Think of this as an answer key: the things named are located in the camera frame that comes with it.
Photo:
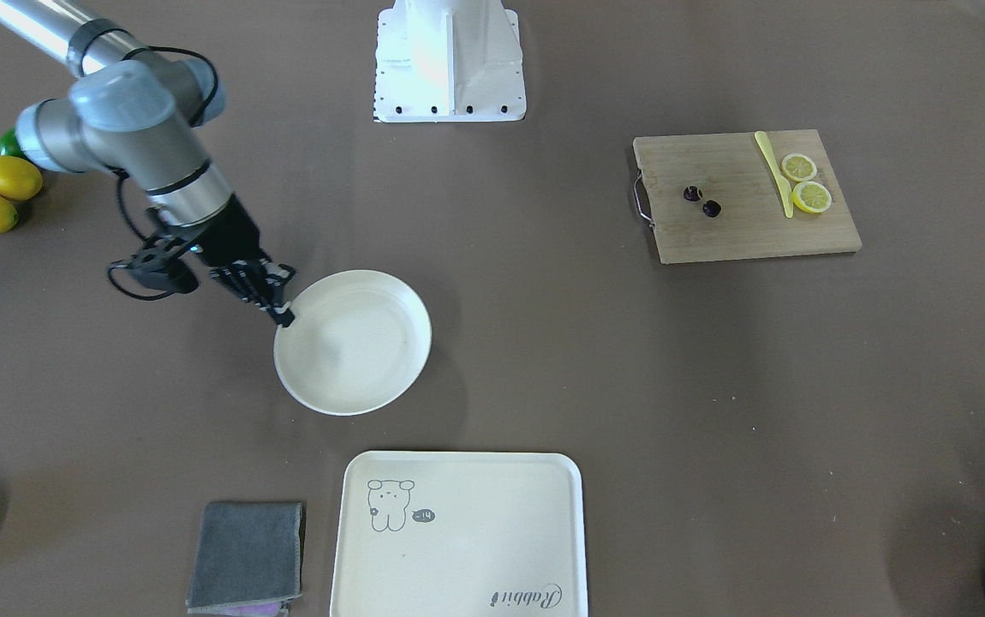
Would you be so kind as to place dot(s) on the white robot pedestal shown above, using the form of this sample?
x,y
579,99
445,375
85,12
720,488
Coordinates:
x,y
448,62

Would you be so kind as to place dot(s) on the lemon slice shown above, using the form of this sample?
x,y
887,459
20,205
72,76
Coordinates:
x,y
798,168
811,197

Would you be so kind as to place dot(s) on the yellow plastic knife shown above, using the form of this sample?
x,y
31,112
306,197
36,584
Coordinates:
x,y
783,185

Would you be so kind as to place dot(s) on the cream rectangular tray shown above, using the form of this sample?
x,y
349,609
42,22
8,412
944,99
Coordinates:
x,y
461,534

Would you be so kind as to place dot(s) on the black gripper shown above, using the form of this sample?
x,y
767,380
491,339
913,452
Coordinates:
x,y
234,236

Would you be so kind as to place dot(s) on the lemon slice upper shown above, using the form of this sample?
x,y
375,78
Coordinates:
x,y
798,168

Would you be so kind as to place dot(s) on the grey folded cloth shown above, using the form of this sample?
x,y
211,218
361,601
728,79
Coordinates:
x,y
248,559

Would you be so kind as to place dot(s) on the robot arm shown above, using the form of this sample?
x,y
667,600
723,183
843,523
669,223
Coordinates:
x,y
132,112

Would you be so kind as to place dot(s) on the cream round plate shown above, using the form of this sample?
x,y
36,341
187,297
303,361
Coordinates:
x,y
359,339

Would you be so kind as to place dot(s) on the yellow lemon near lime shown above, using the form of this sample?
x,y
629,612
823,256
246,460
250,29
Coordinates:
x,y
19,179

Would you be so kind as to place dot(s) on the lemon slice lower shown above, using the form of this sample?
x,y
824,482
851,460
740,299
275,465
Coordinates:
x,y
811,197

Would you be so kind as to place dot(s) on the green lime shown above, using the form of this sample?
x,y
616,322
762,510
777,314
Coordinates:
x,y
10,146

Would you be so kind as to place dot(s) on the wooden cutting board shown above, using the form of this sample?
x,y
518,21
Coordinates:
x,y
729,169

